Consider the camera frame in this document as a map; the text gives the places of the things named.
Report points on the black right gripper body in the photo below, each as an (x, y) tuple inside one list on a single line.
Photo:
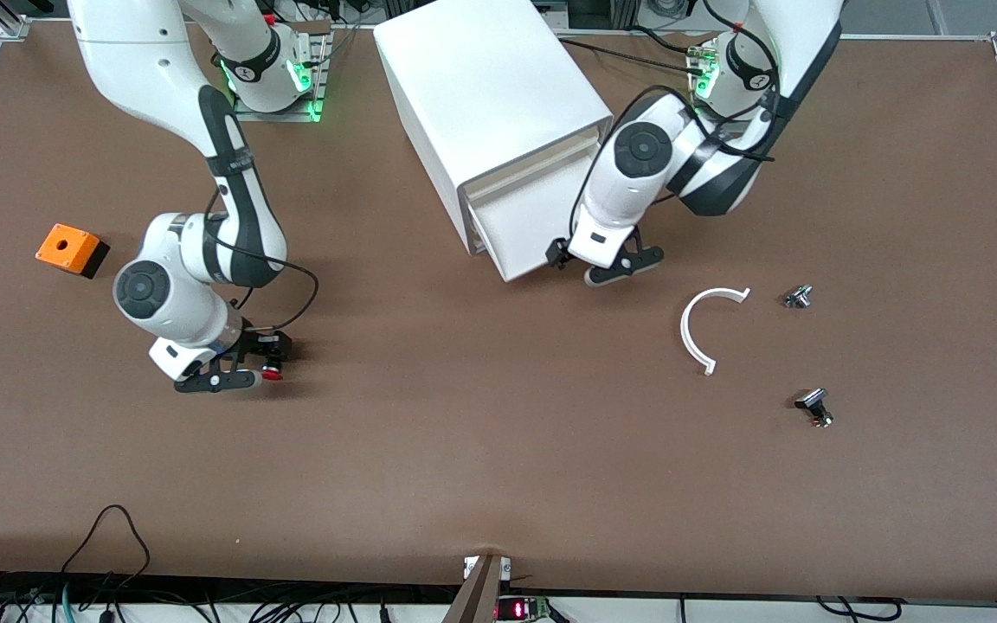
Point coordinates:
[(254, 346)]

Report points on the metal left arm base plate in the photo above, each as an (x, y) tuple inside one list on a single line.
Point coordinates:
[(699, 86)]

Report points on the red LED display module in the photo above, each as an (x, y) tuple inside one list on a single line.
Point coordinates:
[(520, 609)]

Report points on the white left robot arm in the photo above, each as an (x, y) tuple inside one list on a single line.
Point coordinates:
[(628, 173)]

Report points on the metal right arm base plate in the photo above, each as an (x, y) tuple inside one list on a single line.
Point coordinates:
[(291, 115)]

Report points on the small silver knob switch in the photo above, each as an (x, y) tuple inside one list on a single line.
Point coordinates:
[(799, 297)]

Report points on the grey camera mount beam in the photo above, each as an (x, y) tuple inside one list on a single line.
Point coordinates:
[(477, 597)]

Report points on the white curved plastic arc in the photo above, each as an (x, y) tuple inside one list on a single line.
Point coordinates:
[(685, 333)]

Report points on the orange button enclosure box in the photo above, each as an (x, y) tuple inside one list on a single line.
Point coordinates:
[(66, 247)]

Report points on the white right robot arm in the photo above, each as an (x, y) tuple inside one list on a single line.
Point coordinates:
[(170, 294)]

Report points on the red push button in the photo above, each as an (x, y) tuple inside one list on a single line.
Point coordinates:
[(272, 375)]

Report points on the white mounting bracket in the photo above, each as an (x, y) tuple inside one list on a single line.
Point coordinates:
[(470, 567)]

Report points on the black silver key switch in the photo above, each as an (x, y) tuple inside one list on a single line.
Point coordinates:
[(813, 405)]

